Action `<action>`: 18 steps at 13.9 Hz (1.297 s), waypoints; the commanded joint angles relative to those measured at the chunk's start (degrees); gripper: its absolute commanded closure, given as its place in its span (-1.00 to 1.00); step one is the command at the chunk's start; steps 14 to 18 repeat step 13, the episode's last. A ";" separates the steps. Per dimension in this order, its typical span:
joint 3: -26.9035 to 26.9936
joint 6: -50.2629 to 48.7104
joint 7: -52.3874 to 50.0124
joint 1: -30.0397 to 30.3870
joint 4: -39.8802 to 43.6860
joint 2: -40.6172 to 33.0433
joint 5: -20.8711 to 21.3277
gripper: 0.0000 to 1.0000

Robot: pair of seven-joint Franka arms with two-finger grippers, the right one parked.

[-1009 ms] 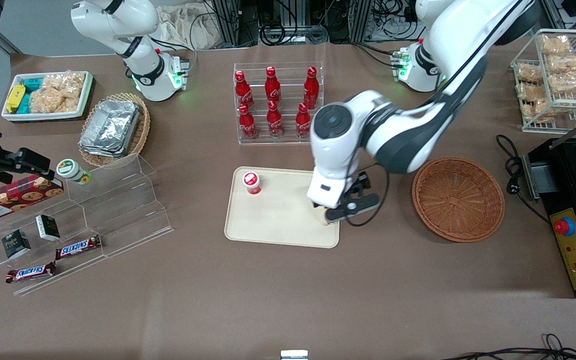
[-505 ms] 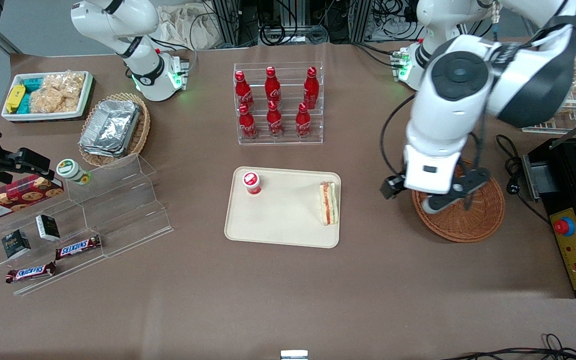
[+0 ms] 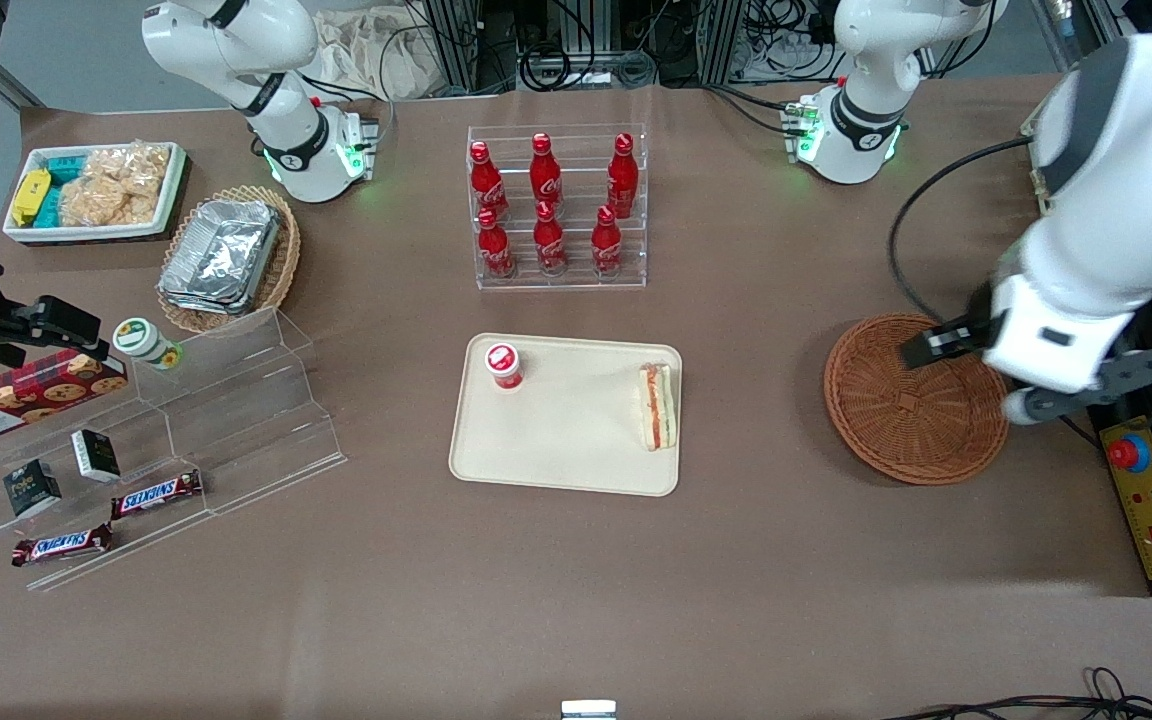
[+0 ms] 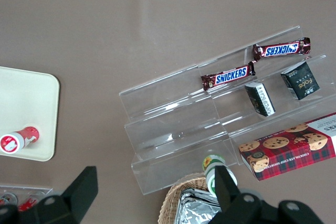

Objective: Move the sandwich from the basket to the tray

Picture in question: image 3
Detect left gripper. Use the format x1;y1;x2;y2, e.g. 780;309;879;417
899;274;1139;394

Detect triangular sandwich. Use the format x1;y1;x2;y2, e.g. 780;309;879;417
638;363;679;452

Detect round brown wicker basket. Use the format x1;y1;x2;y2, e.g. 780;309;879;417
824;314;1011;486

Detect oval wicker basket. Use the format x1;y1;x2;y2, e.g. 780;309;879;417
156;185;302;335

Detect beige plastic tray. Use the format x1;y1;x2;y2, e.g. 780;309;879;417
448;333;684;498

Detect green white yogurt cup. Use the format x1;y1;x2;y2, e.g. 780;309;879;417
113;317;184;370

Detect red tartan cookie box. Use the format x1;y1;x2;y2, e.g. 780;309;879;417
0;349;129;447

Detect white rectangular bin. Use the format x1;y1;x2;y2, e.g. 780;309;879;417
3;141;189;245

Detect yellow snack packet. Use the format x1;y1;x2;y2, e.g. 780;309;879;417
13;169;53;227

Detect small black white box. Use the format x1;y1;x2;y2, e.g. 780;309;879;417
71;429;122;483

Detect bagged rice crackers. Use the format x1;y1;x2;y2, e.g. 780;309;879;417
58;145;172;228

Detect stacked foil containers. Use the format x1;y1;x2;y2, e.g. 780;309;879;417
158;199;282;315

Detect brown chocolate bar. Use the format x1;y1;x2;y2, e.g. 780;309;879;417
12;523;114;568
111;470;204;520

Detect clear acrylic step shelf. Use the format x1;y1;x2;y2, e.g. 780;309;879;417
0;308;348;593

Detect red emergency stop button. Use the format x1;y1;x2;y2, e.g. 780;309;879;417
1108;435;1152;473

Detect red cola bottle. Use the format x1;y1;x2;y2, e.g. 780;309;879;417
469;141;509;219
591;205;623;277
477;208;515;279
607;133;639;219
530;133;563;209
533;201;568;276

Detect clear acrylic bottle rack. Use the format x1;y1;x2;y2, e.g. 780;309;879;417
466;123;649;291

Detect beige crumpled cloth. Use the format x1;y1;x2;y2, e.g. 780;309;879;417
311;8;434;101

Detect red lid small cup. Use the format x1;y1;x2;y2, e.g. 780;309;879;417
484;342;524;391

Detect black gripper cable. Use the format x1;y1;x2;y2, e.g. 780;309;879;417
886;135;1039;327

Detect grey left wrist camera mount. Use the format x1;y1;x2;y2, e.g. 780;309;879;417
1002;348;1152;428

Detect black arm base cables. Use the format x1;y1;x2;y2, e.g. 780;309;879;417
704;82;799;137

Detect black arm base cable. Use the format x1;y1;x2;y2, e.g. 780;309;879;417
298;72;395;153

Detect black floor cable bundle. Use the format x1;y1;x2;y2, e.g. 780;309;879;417
881;667;1152;720

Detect aluminium frame rack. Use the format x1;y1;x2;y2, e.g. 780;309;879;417
424;0;749;93

